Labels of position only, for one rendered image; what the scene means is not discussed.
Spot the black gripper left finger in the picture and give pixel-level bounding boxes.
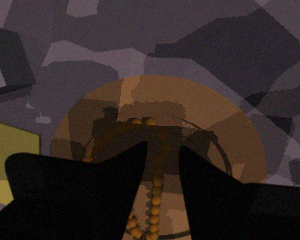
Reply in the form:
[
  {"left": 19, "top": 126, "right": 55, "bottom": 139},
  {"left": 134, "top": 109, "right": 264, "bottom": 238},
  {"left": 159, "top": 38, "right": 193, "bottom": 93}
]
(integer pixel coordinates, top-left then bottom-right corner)
[{"left": 4, "top": 141, "right": 148, "bottom": 240}]

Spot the brown round bead board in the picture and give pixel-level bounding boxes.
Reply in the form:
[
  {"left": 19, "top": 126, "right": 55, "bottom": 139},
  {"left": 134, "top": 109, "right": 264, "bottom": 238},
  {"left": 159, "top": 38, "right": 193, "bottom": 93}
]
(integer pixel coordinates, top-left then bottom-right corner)
[{"left": 50, "top": 75, "right": 267, "bottom": 240}]

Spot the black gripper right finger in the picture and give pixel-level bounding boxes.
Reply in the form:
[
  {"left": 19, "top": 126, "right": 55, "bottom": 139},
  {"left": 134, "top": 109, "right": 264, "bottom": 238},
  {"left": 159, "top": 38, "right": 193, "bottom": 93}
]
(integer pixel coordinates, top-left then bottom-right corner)
[{"left": 178, "top": 145, "right": 300, "bottom": 240}]

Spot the grey cube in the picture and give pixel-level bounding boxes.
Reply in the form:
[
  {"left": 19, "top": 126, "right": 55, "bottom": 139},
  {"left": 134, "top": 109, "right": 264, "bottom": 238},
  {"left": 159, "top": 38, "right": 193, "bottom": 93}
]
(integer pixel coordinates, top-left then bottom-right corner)
[{"left": 0, "top": 28, "right": 33, "bottom": 93}]

